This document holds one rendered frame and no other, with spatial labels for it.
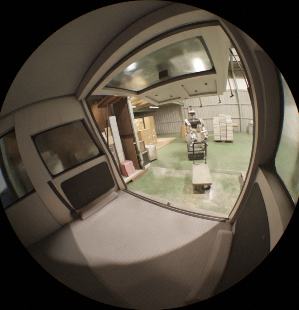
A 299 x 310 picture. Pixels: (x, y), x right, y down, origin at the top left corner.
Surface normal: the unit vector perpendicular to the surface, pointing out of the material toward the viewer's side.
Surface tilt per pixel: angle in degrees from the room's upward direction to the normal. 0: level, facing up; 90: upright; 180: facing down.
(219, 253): 0
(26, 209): 87
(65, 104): 95
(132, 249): 0
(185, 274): 0
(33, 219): 87
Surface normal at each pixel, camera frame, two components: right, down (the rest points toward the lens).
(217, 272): -0.18, -0.94
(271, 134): -0.49, 0.65
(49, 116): 0.80, 0.13
